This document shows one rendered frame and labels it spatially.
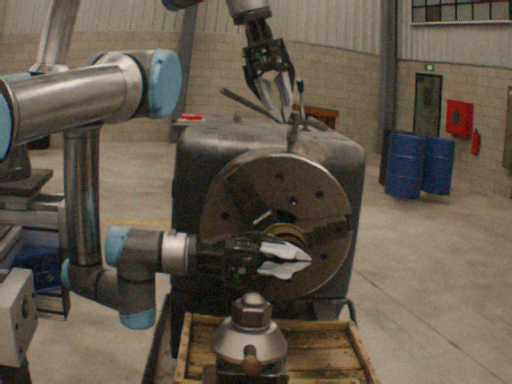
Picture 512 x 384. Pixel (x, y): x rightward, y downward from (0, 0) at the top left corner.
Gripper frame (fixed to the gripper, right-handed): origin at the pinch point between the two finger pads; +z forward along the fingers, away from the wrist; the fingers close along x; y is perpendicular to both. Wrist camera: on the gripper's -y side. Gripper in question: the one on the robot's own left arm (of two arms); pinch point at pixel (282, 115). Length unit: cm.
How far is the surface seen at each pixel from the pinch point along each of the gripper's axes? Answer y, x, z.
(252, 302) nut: 50, -10, 11
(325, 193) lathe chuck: -10.3, 4.9, 18.4
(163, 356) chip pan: -45, -51, 64
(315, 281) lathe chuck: -10.3, -1.6, 36.5
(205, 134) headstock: -28.8, -16.2, 2.0
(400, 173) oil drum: -603, 180, 173
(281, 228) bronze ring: 0.4, -5.6, 19.7
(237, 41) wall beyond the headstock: -1035, 23, -91
